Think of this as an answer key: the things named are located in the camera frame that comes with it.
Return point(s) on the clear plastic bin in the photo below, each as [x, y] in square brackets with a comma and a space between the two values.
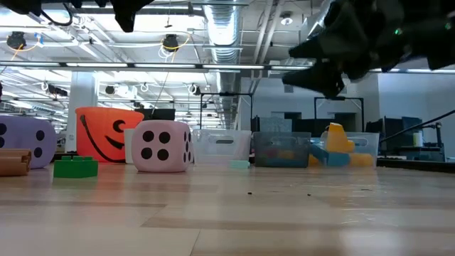
[371, 149]
[234, 149]

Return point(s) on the orange pumpkin-face bucket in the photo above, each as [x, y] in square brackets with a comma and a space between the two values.
[106, 117]

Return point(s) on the black overhead camera unit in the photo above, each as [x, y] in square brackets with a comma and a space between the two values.
[16, 40]
[170, 42]

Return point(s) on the brown wooden track piece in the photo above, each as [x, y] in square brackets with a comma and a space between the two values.
[14, 163]

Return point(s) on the grey translucent plastic bin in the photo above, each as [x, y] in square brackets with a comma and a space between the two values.
[302, 142]

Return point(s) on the long blue four-stud block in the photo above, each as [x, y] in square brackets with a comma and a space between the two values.
[320, 154]

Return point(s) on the pink foam die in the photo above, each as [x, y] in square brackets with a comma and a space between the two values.
[155, 145]

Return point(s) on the white bottle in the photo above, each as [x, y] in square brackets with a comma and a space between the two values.
[418, 139]

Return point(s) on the ceiling smoke detector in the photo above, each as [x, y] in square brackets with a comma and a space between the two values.
[286, 20]

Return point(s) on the black background screen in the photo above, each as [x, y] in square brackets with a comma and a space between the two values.
[160, 113]

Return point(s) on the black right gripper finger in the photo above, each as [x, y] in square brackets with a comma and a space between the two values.
[320, 49]
[320, 78]

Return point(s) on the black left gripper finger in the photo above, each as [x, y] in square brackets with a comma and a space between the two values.
[129, 10]

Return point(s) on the long thin black rod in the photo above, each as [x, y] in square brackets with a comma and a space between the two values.
[416, 126]

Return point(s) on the small green building block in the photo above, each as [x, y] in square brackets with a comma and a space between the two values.
[76, 169]

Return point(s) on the purple foam die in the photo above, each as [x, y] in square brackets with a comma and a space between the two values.
[21, 138]

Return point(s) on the overhead light bar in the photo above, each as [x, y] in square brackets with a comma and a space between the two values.
[160, 65]

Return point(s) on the grey patterned panel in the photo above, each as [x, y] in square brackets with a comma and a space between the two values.
[273, 124]

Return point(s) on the black background frame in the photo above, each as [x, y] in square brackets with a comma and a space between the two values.
[355, 99]
[227, 94]

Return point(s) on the large silver ventilation duct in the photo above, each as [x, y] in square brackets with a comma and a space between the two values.
[224, 28]

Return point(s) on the yellow two-stud block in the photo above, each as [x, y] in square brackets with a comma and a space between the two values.
[362, 160]

